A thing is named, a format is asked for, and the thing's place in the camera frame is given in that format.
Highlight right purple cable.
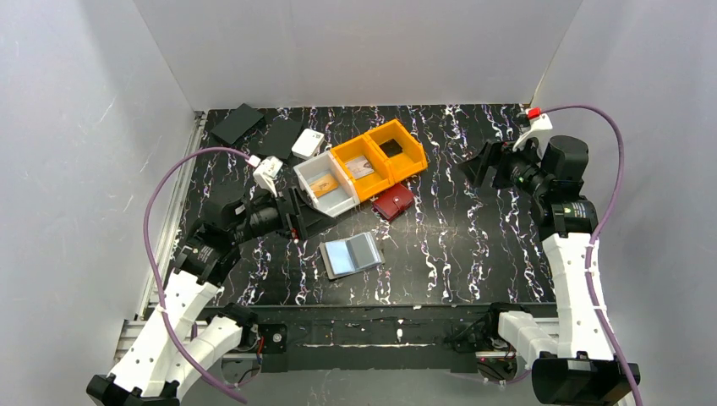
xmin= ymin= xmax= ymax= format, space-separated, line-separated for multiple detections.
xmin=540 ymin=104 xmax=644 ymax=406

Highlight id card in bin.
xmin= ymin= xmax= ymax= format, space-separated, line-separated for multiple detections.
xmin=345 ymin=156 xmax=374 ymax=180

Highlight aluminium rail frame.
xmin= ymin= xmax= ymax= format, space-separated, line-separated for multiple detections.
xmin=112 ymin=111 xmax=207 ymax=364

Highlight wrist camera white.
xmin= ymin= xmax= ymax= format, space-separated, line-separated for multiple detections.
xmin=247 ymin=155 xmax=283 ymax=197
xmin=512 ymin=107 xmax=553 ymax=151

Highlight white small box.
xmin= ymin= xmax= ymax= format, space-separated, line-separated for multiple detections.
xmin=291 ymin=129 xmax=325 ymax=160

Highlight black card in bin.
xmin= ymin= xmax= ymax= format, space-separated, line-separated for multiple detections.
xmin=380 ymin=139 xmax=403 ymax=158

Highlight grey card holder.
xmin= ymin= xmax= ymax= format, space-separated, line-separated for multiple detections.
xmin=319 ymin=232 xmax=385 ymax=280

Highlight white plastic bin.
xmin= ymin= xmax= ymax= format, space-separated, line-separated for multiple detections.
xmin=293 ymin=151 xmax=359 ymax=217

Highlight orange bin right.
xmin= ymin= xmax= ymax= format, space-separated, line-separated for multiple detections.
xmin=365 ymin=119 xmax=428 ymax=183

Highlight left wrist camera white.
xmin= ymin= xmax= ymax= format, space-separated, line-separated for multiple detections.
xmin=247 ymin=155 xmax=283 ymax=197

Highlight orange bin middle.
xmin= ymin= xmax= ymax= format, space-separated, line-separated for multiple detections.
xmin=331 ymin=135 xmax=395 ymax=201

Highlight red leather card holder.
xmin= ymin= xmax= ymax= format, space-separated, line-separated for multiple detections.
xmin=372 ymin=184 xmax=414 ymax=222

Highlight orange card in bin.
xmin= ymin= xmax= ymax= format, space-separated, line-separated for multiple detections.
xmin=309 ymin=173 xmax=339 ymax=198

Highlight black flat box right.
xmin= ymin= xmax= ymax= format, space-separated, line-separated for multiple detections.
xmin=254 ymin=118 xmax=304 ymax=161

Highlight black flat box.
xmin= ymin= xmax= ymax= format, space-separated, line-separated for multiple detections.
xmin=254 ymin=118 xmax=304 ymax=161
xmin=210 ymin=103 xmax=265 ymax=146

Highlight black flat box left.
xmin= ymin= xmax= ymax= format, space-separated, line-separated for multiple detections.
xmin=210 ymin=103 xmax=265 ymax=146

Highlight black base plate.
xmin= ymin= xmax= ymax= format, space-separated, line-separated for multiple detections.
xmin=251 ymin=304 xmax=520 ymax=379

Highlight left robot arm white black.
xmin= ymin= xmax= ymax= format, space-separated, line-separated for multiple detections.
xmin=86 ymin=187 xmax=334 ymax=405

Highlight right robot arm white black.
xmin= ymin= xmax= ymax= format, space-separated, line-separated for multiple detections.
xmin=459 ymin=135 xmax=640 ymax=405

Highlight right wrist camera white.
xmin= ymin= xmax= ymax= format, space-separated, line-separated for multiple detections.
xmin=512 ymin=107 xmax=553 ymax=151

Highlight orange bin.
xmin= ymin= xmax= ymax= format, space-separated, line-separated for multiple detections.
xmin=365 ymin=119 xmax=428 ymax=183
xmin=331 ymin=135 xmax=395 ymax=201

